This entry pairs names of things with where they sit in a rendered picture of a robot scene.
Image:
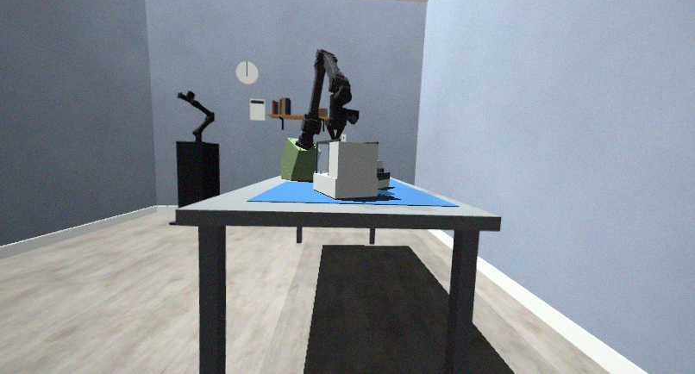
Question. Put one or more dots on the blue bench mat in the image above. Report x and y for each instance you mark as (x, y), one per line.
(395, 194)

